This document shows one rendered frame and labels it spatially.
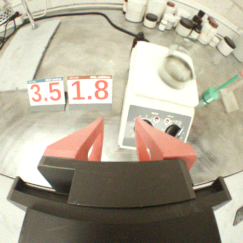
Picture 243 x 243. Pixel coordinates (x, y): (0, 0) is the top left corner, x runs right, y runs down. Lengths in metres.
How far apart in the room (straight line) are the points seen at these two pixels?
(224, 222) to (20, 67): 0.78
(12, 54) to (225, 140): 0.71
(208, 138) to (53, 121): 0.37
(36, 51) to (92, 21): 0.21
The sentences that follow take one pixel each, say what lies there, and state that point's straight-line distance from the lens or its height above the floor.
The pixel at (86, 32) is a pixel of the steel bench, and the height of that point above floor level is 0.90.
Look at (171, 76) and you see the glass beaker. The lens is 0.19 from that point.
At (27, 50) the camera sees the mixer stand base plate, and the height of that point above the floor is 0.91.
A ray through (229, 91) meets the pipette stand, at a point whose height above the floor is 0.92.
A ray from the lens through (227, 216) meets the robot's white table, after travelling 0.51.
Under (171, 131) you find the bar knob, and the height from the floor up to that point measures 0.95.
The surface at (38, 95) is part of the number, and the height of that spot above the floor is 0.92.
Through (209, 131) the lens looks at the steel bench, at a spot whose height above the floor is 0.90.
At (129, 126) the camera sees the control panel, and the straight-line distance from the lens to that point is 0.21.
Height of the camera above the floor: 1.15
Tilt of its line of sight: 75 degrees down
